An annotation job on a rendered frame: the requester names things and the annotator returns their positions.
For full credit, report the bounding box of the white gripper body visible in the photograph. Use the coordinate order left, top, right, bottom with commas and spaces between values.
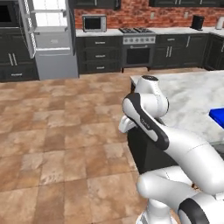
117, 115, 138, 134

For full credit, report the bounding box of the marble-topped dining counter island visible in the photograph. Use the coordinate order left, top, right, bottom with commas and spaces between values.
127, 69, 224, 176

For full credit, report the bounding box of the blue tray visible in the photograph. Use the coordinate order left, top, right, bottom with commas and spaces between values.
208, 107, 224, 130

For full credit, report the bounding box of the silver fridge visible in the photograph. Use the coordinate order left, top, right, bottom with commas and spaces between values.
30, 0, 80, 81

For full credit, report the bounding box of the silver fridge door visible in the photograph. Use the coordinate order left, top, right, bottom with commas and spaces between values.
17, 0, 38, 60

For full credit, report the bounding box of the dark drawer cabinet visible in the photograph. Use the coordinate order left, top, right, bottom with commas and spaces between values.
75, 35, 123, 75

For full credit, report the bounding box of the silver stove with oven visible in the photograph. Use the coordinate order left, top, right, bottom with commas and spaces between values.
118, 26, 158, 70

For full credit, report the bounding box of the dark base cupboard run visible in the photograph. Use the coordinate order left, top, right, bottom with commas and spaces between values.
152, 33, 210, 70

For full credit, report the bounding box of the silver microwave oven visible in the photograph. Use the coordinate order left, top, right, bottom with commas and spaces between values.
81, 14, 108, 33

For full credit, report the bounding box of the dark corner cupboard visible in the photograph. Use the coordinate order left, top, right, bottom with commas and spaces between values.
203, 33, 224, 71

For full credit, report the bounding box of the black toaster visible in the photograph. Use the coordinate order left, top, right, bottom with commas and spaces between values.
190, 14, 206, 32

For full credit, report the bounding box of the white jar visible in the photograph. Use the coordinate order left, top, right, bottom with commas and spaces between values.
215, 16, 224, 31

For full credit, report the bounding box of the dark cupboard run under wall oven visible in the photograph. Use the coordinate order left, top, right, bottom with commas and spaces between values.
0, 27, 39, 83

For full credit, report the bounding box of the long dark wall cupboard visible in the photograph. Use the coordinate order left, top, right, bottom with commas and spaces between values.
149, 0, 224, 9

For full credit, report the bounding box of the black built-in wall oven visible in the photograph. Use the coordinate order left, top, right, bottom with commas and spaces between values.
0, 0, 22, 29

